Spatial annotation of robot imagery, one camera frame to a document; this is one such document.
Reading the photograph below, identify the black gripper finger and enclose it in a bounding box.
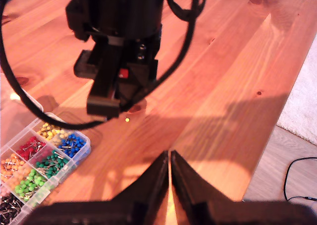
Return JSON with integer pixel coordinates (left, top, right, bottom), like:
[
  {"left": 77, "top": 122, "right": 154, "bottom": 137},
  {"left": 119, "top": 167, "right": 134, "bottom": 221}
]
[
  {"left": 111, "top": 150, "right": 170, "bottom": 225},
  {"left": 114, "top": 68, "right": 149, "bottom": 112},
  {"left": 170, "top": 150, "right": 234, "bottom": 225}
]

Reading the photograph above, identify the clear plastic pin organizer box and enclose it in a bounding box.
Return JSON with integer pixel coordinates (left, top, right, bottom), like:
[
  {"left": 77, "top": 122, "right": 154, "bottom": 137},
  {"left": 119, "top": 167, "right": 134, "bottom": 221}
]
[{"left": 0, "top": 72, "right": 92, "bottom": 225}]

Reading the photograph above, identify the white shaggy rug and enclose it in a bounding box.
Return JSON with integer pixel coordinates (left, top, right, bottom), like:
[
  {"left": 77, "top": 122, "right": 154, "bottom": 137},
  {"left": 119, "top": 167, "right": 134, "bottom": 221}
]
[{"left": 276, "top": 34, "right": 317, "bottom": 146}]

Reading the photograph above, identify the thin black floor cable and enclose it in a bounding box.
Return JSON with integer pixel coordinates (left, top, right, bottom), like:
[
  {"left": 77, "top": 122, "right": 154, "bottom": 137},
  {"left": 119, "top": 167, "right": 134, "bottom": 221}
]
[{"left": 283, "top": 157, "right": 317, "bottom": 202}]

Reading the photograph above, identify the short black cable loop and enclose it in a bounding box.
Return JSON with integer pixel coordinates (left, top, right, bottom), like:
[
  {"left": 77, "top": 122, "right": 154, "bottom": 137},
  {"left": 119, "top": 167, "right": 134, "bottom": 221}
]
[{"left": 165, "top": 0, "right": 208, "bottom": 21}]

